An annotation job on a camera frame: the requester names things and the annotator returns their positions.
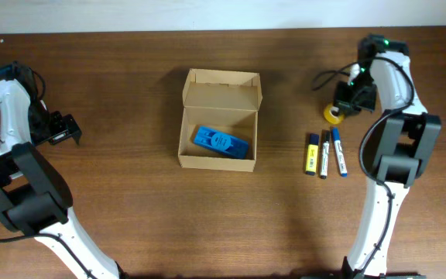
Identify yellow tape roll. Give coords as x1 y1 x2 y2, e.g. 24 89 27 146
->
323 103 345 125

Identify black whiteboard marker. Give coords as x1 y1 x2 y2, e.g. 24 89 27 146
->
320 130 331 179

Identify yellow highlighter black cap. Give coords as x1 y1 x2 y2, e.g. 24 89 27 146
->
305 133 319 176

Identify brown cardboard box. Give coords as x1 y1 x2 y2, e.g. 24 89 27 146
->
178 69 262 172

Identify blue whiteboard duster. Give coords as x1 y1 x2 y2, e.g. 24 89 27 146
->
194 126 249 160

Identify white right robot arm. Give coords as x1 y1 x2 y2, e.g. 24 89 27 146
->
333 34 441 278

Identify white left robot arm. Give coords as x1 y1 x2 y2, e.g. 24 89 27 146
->
0 61 128 278

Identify blue whiteboard marker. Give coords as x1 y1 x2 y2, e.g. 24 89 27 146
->
331 128 348 177

